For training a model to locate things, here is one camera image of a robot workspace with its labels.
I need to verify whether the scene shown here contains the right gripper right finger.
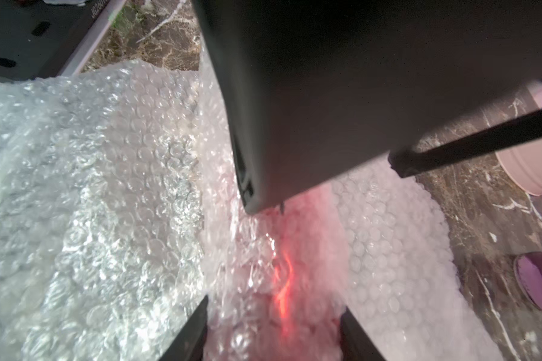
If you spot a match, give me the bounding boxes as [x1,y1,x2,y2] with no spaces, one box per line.
[340,308,385,361]

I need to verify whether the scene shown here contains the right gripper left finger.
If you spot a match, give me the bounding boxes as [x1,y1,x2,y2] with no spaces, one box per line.
[159,296,209,361]

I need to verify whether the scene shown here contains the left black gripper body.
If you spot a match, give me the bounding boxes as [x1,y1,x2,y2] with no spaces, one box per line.
[193,1,542,214]

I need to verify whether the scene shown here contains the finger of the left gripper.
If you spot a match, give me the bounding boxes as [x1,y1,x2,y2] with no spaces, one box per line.
[388,109,542,178]

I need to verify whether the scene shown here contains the red bottle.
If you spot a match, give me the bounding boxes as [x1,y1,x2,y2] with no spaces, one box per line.
[204,184,348,360]

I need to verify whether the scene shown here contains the bubble wrap sheet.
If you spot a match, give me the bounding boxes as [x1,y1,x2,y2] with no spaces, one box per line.
[0,60,502,360]

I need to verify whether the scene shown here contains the pink pencil cup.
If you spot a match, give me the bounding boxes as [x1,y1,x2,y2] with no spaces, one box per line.
[496,81,542,196]

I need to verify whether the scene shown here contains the purple bottle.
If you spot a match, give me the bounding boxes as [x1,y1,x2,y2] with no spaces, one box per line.
[514,252,542,311]

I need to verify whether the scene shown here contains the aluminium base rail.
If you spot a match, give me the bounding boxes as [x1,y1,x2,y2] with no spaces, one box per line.
[0,0,125,82]

